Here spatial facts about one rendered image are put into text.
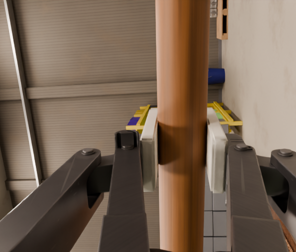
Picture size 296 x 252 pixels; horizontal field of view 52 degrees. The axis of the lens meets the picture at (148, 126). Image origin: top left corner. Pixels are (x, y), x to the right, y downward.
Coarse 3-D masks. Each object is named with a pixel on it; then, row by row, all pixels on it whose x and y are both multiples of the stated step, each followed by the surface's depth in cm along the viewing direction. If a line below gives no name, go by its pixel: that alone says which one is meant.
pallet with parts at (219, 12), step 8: (216, 0) 689; (224, 0) 665; (216, 8) 709; (224, 8) 639; (216, 16) 702; (224, 16) 675; (216, 24) 720; (224, 24) 680; (216, 32) 726; (224, 32) 685
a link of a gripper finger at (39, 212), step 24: (72, 168) 13; (48, 192) 11; (72, 192) 11; (24, 216) 9; (48, 216) 10; (72, 216) 11; (0, 240) 8; (24, 240) 8; (48, 240) 10; (72, 240) 12
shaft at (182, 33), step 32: (160, 0) 16; (192, 0) 15; (160, 32) 16; (192, 32) 16; (160, 64) 17; (192, 64) 16; (160, 96) 18; (192, 96) 17; (160, 128) 18; (192, 128) 17; (160, 160) 19; (192, 160) 18; (160, 192) 20; (192, 192) 19; (160, 224) 20; (192, 224) 19
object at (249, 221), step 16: (240, 144) 14; (240, 160) 13; (256, 160) 13; (240, 176) 12; (256, 176) 12; (240, 192) 10; (256, 192) 10; (240, 208) 9; (256, 208) 9; (240, 224) 8; (256, 224) 8; (272, 224) 8; (240, 240) 7; (256, 240) 7; (272, 240) 7
